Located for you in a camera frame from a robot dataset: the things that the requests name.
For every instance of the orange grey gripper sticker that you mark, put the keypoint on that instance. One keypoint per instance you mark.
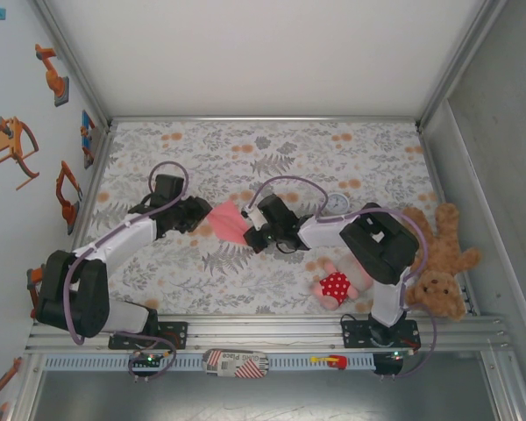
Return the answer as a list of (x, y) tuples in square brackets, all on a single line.
[(9, 142)]

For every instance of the floral patterned table mat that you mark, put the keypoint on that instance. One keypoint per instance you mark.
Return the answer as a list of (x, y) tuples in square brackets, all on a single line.
[(149, 140)]

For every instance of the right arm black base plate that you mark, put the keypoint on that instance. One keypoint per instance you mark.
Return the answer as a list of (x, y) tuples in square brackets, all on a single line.
[(355, 335)]

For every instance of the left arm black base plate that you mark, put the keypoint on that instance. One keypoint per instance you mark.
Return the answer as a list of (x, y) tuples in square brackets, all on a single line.
[(177, 335)]

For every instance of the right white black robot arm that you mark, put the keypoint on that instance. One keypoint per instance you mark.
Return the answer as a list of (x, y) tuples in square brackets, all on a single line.
[(377, 245)]

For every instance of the pink cloth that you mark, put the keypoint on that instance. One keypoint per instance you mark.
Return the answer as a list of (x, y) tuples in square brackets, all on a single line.
[(228, 221)]

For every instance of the brown teddy bear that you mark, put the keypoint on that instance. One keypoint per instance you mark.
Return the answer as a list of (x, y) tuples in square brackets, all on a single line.
[(442, 294)]

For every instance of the blue orange machine sticker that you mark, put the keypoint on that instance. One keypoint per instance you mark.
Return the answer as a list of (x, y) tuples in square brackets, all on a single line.
[(87, 131)]

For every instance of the small white round clock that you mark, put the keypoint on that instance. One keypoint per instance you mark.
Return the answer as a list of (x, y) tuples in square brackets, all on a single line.
[(337, 204)]

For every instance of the pink doll red dotted dress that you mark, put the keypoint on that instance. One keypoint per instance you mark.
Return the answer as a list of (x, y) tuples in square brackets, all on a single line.
[(335, 285)]

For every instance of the small circuit board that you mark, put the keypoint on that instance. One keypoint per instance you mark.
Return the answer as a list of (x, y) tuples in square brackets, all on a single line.
[(396, 354), (149, 359)]

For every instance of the aluminium profile frame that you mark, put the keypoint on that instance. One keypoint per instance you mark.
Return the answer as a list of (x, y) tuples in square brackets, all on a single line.
[(267, 329)]

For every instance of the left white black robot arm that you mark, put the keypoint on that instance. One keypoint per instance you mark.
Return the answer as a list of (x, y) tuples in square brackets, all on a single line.
[(127, 234)]

